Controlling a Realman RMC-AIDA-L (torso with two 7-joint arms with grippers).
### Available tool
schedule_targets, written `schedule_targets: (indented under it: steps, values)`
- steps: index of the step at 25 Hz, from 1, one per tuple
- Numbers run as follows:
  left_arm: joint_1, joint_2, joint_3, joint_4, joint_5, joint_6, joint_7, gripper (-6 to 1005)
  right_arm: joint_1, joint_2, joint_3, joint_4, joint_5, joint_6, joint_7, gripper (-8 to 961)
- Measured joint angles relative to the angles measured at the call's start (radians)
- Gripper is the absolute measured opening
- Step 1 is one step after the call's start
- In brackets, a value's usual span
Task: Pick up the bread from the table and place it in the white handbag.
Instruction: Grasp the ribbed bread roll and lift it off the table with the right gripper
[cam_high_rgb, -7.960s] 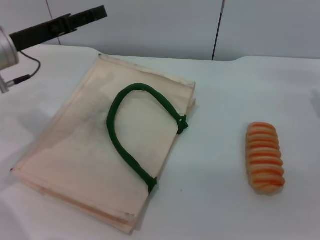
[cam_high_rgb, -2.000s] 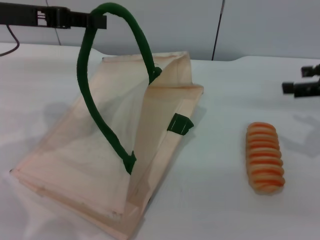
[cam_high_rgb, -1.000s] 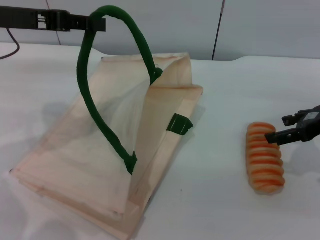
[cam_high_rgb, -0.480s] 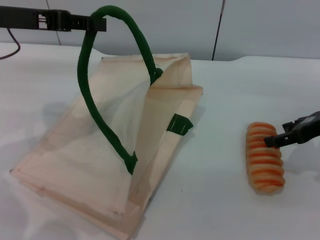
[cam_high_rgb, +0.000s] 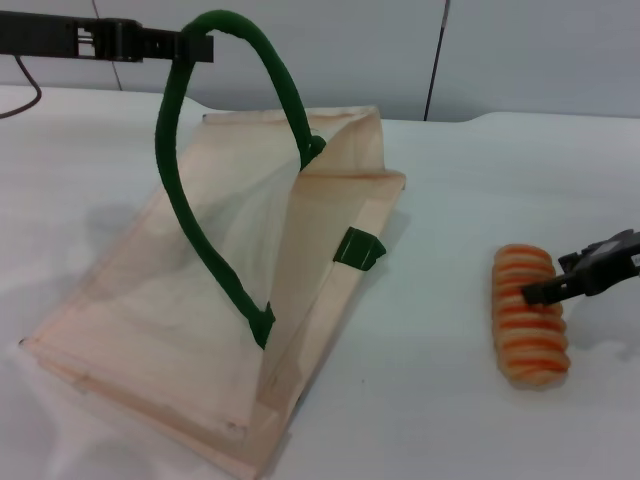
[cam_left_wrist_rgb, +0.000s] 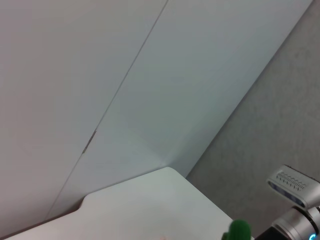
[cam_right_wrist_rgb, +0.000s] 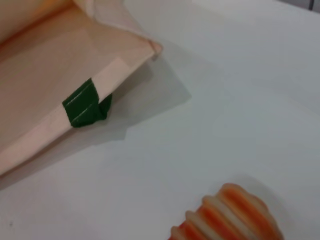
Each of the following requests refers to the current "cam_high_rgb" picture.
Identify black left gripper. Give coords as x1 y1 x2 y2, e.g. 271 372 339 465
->
0 12 216 64

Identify orange striped bread loaf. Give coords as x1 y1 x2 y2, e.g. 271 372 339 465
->
491 243 571 386

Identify cream canvas handbag green handles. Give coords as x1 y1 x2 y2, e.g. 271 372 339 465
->
19 8 407 476

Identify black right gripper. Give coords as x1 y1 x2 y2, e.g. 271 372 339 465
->
521 228 640 306

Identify thin black vertical strip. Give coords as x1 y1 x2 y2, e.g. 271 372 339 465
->
423 0 452 122

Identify dark left arm cable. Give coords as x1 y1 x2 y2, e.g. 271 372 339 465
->
0 54 43 120

